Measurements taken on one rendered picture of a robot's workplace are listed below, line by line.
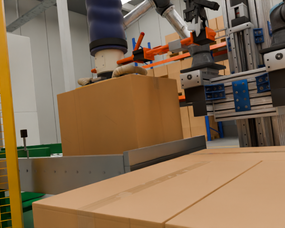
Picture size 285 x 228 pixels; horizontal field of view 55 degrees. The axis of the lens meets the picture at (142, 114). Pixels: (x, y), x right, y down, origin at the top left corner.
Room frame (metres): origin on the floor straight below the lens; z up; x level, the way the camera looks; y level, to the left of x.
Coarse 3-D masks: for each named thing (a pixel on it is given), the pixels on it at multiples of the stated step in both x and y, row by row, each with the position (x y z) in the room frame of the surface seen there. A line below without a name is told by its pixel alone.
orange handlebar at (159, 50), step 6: (180, 42) 1.26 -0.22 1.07; (186, 42) 1.25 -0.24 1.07; (156, 48) 1.35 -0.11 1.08; (162, 48) 1.33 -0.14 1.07; (168, 48) 1.32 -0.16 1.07; (156, 54) 1.41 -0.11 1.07; (120, 60) 1.51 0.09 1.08; (126, 60) 1.48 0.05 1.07; (132, 60) 1.50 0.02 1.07; (96, 72) 1.69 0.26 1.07
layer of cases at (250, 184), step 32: (192, 160) 1.10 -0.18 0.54; (224, 160) 1.01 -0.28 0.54; (256, 160) 0.93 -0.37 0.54; (64, 192) 0.76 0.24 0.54; (96, 192) 0.72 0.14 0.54; (128, 192) 0.68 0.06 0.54; (160, 192) 0.64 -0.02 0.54; (192, 192) 0.61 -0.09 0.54; (224, 192) 0.58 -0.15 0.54; (256, 192) 0.55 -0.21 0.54; (64, 224) 0.61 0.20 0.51; (96, 224) 0.54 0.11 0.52; (128, 224) 0.49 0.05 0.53; (160, 224) 0.45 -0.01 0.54; (192, 224) 0.42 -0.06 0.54; (224, 224) 0.41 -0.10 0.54; (256, 224) 0.39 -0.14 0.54
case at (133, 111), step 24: (72, 96) 1.53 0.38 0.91; (96, 96) 1.40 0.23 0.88; (120, 96) 1.29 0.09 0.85; (144, 96) 1.31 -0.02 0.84; (168, 96) 1.47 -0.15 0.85; (72, 120) 1.54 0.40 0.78; (96, 120) 1.41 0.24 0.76; (120, 120) 1.30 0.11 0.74; (144, 120) 1.29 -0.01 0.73; (168, 120) 1.45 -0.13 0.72; (72, 144) 1.55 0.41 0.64; (96, 144) 1.42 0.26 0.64; (120, 144) 1.31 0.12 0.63; (144, 144) 1.28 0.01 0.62
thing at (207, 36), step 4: (204, 28) 1.18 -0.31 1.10; (208, 28) 1.18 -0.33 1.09; (192, 32) 1.22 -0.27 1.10; (200, 32) 1.20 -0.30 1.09; (204, 32) 1.19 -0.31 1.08; (208, 32) 1.17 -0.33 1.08; (192, 36) 1.22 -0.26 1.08; (200, 36) 1.20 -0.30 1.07; (204, 36) 1.19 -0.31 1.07; (208, 36) 1.17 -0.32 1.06; (212, 36) 1.20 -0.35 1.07; (192, 40) 1.21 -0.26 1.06; (196, 40) 1.21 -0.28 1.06; (200, 40) 1.20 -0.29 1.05; (204, 40) 1.20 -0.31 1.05; (208, 40) 1.21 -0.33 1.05; (212, 40) 1.21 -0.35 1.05; (196, 44) 1.25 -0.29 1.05; (200, 44) 1.26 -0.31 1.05
